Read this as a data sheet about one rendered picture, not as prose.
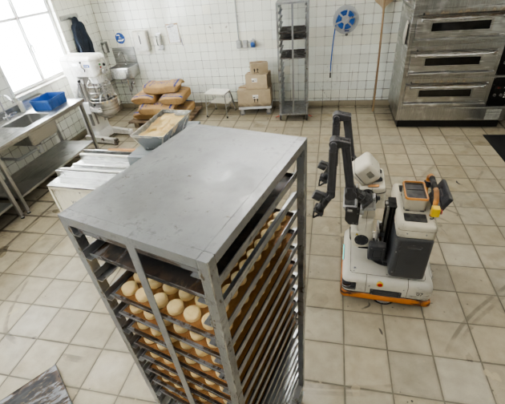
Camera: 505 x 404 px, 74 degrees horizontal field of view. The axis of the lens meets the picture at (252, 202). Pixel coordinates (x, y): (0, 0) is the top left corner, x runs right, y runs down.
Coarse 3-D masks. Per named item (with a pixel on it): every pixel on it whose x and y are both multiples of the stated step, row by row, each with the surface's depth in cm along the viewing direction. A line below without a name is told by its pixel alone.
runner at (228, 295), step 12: (288, 204) 121; (276, 216) 120; (276, 228) 115; (264, 240) 107; (252, 252) 106; (252, 264) 102; (240, 276) 96; (228, 288) 96; (228, 300) 92; (204, 324) 87
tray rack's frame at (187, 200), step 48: (192, 144) 119; (240, 144) 116; (288, 144) 113; (96, 192) 98; (144, 192) 96; (192, 192) 94; (240, 192) 92; (144, 240) 78; (192, 240) 77; (96, 288) 107; (144, 288) 93; (240, 384) 105
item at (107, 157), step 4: (80, 156) 341; (84, 156) 339; (88, 156) 338; (92, 156) 337; (96, 156) 335; (100, 156) 334; (104, 156) 333; (108, 156) 331; (112, 156) 330; (116, 156) 329; (120, 156) 328; (124, 156) 326; (108, 160) 335; (112, 160) 333; (116, 160) 332; (120, 160) 331; (124, 160) 329
